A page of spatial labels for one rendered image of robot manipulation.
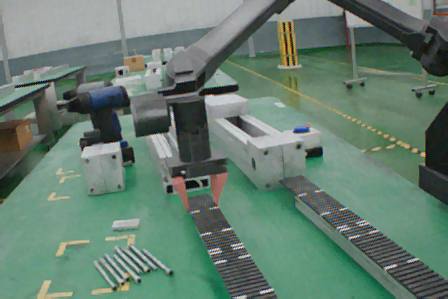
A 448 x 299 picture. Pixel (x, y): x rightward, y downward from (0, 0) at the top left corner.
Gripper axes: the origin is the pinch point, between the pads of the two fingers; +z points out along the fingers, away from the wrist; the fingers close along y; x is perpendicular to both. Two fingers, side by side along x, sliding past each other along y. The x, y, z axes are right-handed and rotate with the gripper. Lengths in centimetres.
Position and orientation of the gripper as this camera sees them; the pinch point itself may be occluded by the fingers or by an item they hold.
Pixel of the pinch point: (201, 206)
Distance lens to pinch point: 87.0
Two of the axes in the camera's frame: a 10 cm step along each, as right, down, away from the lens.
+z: 1.2, 9.6, 2.5
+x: 1.7, 2.2, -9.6
